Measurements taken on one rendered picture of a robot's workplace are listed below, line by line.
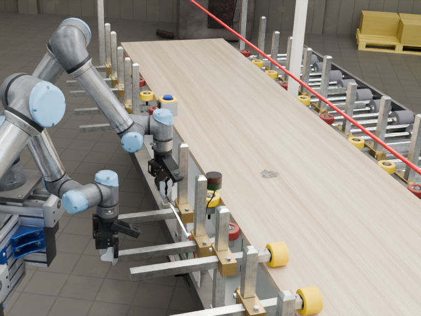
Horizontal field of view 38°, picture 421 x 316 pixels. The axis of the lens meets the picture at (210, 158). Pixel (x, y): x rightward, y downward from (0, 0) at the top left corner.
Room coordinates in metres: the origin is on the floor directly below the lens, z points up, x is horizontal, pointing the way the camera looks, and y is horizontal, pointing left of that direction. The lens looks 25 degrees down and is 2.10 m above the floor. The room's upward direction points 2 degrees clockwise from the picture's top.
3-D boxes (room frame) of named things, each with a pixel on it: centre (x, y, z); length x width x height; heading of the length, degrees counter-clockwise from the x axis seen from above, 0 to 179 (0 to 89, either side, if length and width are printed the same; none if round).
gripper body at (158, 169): (2.13, 0.19, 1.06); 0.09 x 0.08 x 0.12; 38
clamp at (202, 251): (1.91, 0.02, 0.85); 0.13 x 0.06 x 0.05; 18
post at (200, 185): (1.94, 0.03, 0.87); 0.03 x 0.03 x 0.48; 18
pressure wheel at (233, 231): (1.93, -0.08, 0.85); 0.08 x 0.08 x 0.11
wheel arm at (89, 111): (3.29, 0.57, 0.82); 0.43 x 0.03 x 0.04; 108
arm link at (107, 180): (1.79, 0.34, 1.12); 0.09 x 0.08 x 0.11; 138
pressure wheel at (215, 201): (2.17, 0.00, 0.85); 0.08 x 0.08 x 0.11
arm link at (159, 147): (2.12, 0.19, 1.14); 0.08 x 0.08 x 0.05
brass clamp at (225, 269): (1.68, -0.05, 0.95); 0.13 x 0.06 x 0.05; 18
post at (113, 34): (3.84, 0.65, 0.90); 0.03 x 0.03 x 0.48; 18
